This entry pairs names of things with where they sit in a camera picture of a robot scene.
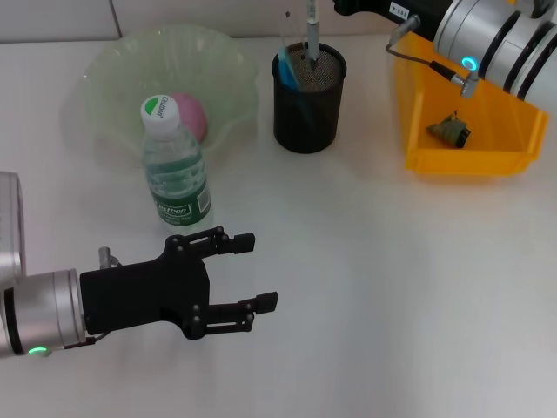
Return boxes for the left gripper cable with connector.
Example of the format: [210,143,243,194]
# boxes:
[97,246,125,269]

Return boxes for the clear green-label water bottle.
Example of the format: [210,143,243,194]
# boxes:
[138,94,214,232]

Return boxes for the grey retractable pen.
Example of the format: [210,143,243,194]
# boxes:
[304,0,322,73]

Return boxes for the yellow plastic storage bin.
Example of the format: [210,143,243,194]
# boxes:
[394,32,549,176]

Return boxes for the green wavy glass plate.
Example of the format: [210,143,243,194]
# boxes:
[60,24,261,162]

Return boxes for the teal plastic wrapper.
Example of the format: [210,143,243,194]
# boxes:
[425,111,471,150]

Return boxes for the pink peach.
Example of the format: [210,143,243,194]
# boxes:
[169,91,208,143]

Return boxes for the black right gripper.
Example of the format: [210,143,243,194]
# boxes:
[332,0,456,25]

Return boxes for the black mesh pen cup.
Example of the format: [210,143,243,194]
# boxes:
[272,41,348,153]

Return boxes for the blue scissors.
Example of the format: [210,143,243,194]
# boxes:
[277,45,314,131]

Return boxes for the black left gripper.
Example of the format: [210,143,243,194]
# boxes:
[79,225,279,340]

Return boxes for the right gripper cable with connectors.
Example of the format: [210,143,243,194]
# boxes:
[385,15,480,98]

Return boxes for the transparent plastic ruler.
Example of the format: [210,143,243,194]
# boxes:
[278,9,310,92]

